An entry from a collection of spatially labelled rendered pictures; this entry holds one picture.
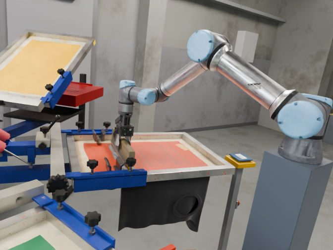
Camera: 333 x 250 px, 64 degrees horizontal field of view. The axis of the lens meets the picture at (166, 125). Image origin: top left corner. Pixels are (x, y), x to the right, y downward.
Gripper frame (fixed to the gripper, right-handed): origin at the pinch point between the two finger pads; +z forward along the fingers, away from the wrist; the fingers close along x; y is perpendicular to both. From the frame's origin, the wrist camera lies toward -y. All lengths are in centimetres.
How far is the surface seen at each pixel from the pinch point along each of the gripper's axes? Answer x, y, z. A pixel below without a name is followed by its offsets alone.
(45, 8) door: -41, -249, -85
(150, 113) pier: 115, -268, 48
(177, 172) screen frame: 19.4, 29.0, 1.8
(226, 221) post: 67, 13, 47
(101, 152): -9.3, -6.9, 4.9
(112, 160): -5.6, 5.4, 5.0
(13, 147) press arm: -49.5, 3.0, -3.2
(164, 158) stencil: 22.6, 6.4, 5.0
